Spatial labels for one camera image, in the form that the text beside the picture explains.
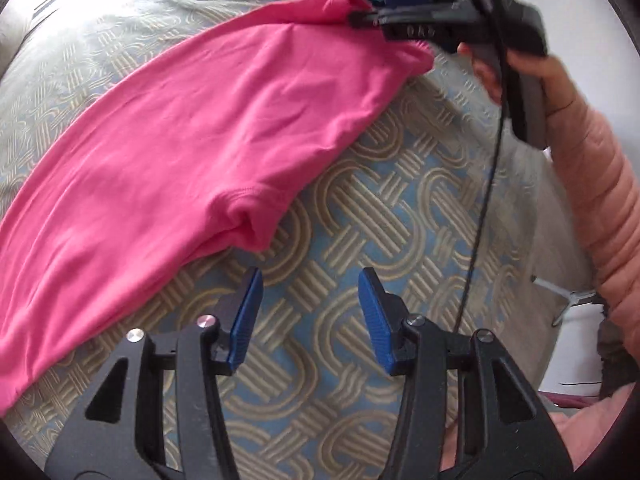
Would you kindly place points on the pink pants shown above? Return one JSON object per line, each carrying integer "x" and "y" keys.
{"x": 175, "y": 135}

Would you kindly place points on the grey metal rod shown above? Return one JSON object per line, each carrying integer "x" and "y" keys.
{"x": 567, "y": 300}

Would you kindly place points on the person's right hand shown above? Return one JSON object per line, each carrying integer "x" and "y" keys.
{"x": 487, "y": 72}

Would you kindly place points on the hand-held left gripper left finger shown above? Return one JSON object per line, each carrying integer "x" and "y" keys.
{"x": 245, "y": 320}

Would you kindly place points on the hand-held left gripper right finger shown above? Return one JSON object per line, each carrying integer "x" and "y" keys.
{"x": 375, "y": 320}

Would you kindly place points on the dark grey cloth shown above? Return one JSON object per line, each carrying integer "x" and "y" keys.
{"x": 617, "y": 350}

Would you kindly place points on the patterned beige blue bedspread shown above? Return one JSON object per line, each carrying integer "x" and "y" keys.
{"x": 350, "y": 210}

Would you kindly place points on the folded grey duvet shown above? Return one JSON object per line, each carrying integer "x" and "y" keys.
{"x": 12, "y": 40}

